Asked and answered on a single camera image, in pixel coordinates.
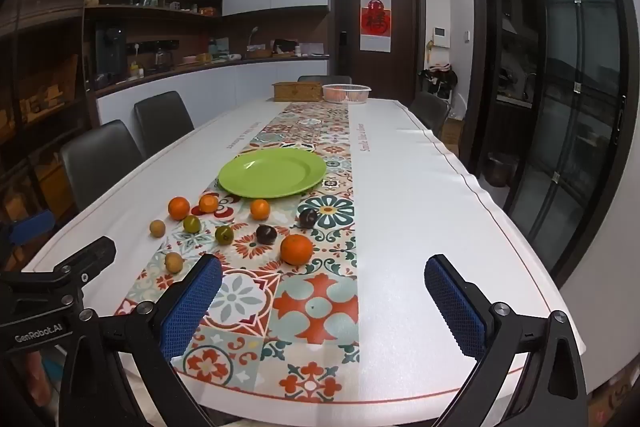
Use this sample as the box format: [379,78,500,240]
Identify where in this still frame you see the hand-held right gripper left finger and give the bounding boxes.
[59,253,224,427]

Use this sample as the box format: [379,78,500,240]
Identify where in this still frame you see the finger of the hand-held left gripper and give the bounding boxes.
[52,236,117,303]
[0,209,57,275]

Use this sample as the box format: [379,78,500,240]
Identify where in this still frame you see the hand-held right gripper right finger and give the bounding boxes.
[424,253,590,427]

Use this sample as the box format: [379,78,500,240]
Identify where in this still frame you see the large orange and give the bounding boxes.
[280,233,314,266]

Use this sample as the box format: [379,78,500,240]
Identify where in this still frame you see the green plate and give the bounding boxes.
[218,149,327,199]

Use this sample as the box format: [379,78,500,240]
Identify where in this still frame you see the dark grey chair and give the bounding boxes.
[297,75,352,85]
[407,92,451,140]
[133,91,195,160]
[60,119,145,212]

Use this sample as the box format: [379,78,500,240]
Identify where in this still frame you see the patterned floral table runner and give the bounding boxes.
[114,101,361,404]

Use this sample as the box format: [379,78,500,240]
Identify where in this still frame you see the black water dispenser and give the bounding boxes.
[95,22,126,82]

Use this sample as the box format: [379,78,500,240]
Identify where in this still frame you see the white counter cabinets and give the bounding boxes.
[95,59,328,128]

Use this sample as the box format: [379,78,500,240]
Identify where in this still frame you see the pile of bags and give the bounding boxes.
[420,64,458,100]

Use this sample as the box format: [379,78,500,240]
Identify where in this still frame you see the glass sliding door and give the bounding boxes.
[505,0,628,278]

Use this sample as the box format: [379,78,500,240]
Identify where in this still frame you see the white plastic basket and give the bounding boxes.
[321,84,372,104]

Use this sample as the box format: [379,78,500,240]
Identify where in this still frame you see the dark wooden door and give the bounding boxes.
[331,0,426,106]

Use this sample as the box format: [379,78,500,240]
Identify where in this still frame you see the woven wooden box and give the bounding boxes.
[272,81,323,102]

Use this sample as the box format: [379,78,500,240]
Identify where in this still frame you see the red wall calendar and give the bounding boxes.
[360,0,393,54]

